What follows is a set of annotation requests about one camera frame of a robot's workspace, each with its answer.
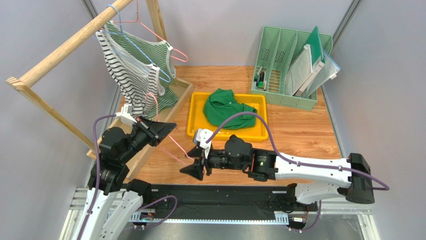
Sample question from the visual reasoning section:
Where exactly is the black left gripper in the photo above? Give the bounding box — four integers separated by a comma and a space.
119, 114, 177, 163

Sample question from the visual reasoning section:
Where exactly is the pink wire hanger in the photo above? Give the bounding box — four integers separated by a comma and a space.
144, 92, 186, 165
121, 0, 168, 42

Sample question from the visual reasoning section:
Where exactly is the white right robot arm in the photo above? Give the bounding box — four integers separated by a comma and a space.
180, 135, 375, 205

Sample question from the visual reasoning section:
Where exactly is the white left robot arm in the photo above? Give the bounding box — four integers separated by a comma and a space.
72, 113, 177, 240

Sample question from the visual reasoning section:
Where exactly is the black white striped tank top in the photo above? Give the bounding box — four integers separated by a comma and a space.
95, 33, 165, 118

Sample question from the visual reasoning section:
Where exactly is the green white striped tank top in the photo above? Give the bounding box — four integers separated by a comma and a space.
95, 21, 179, 118

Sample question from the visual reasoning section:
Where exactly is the wooden clothes rack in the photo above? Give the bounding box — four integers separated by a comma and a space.
6, 0, 194, 181

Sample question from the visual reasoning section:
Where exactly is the yellow plastic tray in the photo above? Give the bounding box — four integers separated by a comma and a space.
186, 92, 268, 142

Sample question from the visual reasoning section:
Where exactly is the white pen in organizer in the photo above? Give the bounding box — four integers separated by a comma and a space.
254, 65, 263, 90

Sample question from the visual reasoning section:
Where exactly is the white mesh document pouch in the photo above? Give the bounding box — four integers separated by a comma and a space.
284, 44, 313, 96

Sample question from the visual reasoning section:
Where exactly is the green plastic file organizer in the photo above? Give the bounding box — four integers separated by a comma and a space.
250, 26, 318, 111

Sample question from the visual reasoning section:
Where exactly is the green cover book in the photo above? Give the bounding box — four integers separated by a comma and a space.
294, 26, 325, 97

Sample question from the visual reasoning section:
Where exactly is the clear mesh zip pouch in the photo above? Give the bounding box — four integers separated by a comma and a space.
301, 49, 341, 98

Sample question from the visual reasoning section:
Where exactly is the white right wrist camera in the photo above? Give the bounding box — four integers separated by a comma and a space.
193, 128, 214, 159

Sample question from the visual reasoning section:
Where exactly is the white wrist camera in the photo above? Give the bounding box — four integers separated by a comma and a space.
193, 128, 214, 159
115, 103, 137, 127

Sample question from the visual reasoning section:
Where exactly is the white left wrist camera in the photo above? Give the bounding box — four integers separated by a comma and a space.
115, 103, 137, 127

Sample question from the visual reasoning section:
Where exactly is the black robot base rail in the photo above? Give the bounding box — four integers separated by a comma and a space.
131, 184, 319, 222

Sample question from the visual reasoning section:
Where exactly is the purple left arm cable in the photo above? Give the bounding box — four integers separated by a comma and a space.
75, 114, 180, 240

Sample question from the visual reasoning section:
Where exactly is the blue wire hanger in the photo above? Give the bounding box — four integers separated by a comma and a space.
95, 4, 176, 83

